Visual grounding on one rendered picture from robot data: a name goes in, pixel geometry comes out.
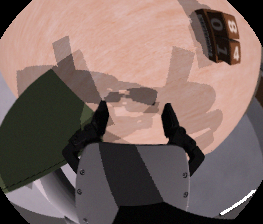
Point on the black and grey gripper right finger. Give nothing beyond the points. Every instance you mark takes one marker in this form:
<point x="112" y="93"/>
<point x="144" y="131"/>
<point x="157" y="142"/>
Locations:
<point x="177" y="135"/>

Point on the brown number cube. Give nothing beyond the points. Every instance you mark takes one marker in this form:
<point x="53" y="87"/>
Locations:
<point x="228" y="50"/>
<point x="224" y="25"/>

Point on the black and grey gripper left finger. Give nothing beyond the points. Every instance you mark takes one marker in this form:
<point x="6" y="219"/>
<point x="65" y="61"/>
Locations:
<point x="91" y="132"/>

